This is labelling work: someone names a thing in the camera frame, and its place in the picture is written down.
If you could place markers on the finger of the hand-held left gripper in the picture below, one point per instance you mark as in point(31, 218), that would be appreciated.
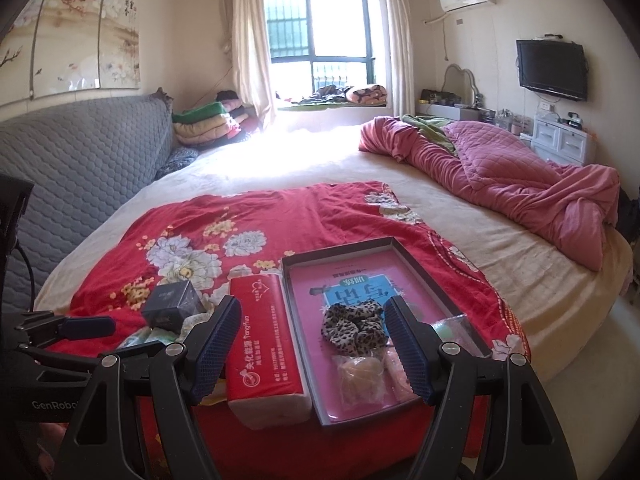
point(85, 327)
point(60, 352)

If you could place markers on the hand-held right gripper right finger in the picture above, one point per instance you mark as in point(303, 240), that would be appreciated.
point(407, 350)

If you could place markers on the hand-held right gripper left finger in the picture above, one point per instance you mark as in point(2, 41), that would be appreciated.
point(215, 355)

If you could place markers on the white floral cloth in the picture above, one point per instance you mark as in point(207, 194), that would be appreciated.
point(197, 322)

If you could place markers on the green sponge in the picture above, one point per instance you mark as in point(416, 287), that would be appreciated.
point(447, 330)

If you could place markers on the beige puff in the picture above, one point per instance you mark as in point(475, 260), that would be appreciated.
point(357, 377)

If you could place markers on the leopard print scrunchie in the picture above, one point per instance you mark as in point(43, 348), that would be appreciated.
point(352, 327)

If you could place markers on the mint green wipes pack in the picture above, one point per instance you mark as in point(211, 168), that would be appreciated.
point(145, 337)

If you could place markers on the grey box tray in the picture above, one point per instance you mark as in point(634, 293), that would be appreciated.
point(287, 300)

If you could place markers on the red tissue pack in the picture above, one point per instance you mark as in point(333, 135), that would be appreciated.
point(260, 350)

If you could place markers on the black box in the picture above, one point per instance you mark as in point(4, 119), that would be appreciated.
point(170, 305)

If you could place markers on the pink book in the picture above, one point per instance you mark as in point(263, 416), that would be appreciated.
point(310, 300)

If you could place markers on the grey quilted headboard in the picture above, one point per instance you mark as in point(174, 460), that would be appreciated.
point(75, 160)

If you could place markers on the red floral blanket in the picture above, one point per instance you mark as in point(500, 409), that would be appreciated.
point(300, 210)

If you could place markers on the dark floral pillow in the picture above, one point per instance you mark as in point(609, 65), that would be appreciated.
point(175, 162)

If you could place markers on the pink quilt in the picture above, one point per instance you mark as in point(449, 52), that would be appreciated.
point(500, 185)

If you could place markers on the bed with cream sheet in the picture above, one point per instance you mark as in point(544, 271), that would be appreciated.
point(300, 160)

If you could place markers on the green cloth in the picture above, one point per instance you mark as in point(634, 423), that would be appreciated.
point(430, 130)

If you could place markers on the stack of folded blankets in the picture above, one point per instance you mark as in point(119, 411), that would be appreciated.
point(210, 122)

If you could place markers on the cluttered vanity table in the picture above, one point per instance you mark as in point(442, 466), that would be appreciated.
point(450, 110)

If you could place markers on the bundled bedding on windowsill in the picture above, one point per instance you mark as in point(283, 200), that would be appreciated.
point(350, 95)

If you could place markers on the white drawer cabinet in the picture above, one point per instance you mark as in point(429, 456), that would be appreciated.
point(565, 140)

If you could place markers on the vanity mirror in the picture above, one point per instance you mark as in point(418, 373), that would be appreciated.
point(462, 82)

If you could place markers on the cream curtain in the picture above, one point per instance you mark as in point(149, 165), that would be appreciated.
point(402, 50)
point(247, 50)

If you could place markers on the black television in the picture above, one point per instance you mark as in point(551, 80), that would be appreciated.
point(552, 70)

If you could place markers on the air conditioner pipe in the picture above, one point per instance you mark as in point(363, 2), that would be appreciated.
point(444, 35)

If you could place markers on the window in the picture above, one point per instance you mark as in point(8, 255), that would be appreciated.
point(320, 25)

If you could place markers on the blossom wall painting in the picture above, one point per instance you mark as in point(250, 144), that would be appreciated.
point(75, 35)

